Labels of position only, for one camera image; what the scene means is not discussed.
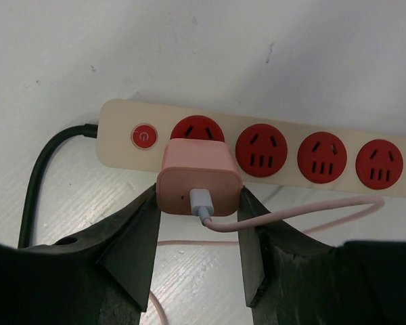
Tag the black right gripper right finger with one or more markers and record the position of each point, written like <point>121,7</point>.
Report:
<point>290,278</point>

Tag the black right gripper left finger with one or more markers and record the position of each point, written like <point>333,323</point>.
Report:
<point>100,275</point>

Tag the pink charger plug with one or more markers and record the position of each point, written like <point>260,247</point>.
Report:
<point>190,164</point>

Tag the beige power strip red sockets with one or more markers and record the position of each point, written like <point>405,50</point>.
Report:
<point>133,135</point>

